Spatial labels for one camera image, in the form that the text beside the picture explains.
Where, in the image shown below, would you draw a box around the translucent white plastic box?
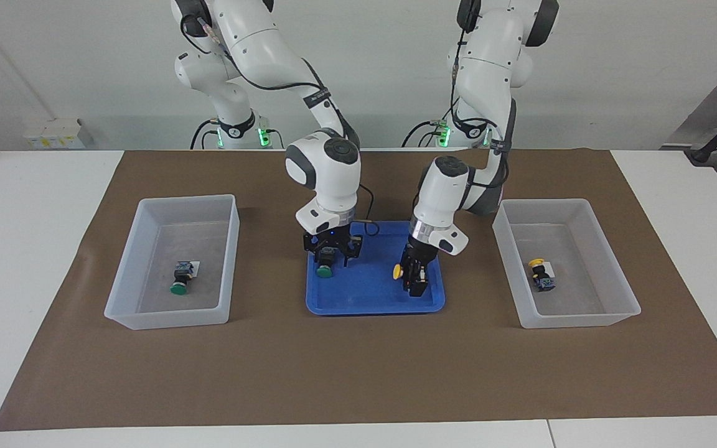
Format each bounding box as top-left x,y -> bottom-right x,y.
492,198 -> 642,329
104,194 -> 240,330

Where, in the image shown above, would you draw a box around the blue plastic tray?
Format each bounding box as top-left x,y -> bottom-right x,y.
306,220 -> 446,316

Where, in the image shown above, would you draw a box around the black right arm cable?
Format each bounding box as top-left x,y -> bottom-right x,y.
197,19 -> 381,237

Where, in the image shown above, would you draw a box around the yellow push button switch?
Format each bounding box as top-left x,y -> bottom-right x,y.
393,263 -> 421,290
528,257 -> 556,292

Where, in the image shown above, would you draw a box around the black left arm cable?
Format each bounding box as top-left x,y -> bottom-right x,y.
449,25 -> 510,164

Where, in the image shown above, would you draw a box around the green push button switch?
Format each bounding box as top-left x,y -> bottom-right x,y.
315,246 -> 336,279
170,261 -> 195,296

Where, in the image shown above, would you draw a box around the brown table mat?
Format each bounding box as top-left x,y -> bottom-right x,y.
0,149 -> 717,432

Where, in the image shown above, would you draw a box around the white cartons with yellow labels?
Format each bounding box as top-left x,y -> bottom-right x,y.
22,118 -> 88,150

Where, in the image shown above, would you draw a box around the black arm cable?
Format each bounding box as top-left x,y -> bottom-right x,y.
449,25 -> 510,164
197,19 -> 381,237

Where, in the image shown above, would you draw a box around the black base cable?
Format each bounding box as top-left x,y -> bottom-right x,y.
189,119 -> 223,150
401,92 -> 461,148

